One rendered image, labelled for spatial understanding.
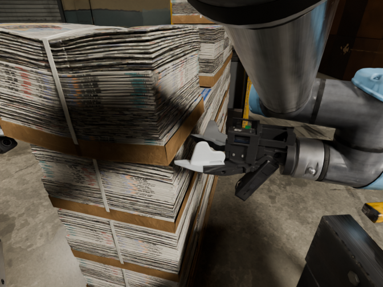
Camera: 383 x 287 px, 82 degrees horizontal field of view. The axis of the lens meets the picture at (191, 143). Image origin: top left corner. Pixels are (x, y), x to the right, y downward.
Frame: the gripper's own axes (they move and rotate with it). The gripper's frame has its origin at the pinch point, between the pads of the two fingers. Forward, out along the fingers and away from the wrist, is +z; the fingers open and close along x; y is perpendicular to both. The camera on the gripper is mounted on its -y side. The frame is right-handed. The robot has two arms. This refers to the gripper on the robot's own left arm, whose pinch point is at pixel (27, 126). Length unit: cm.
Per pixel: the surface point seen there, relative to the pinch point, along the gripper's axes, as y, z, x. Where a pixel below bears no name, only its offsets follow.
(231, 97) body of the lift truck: -44, 33, 183
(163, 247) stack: -32.3, 35.4, -1.4
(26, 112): 7.2, 10.7, -6.6
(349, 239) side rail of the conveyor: -5, 71, -10
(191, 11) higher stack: 29, 11, 114
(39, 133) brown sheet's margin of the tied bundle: 2.7, 12.0, -6.7
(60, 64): 16.8, 21.6, -5.9
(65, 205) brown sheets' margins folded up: -22.7, 6.7, -3.0
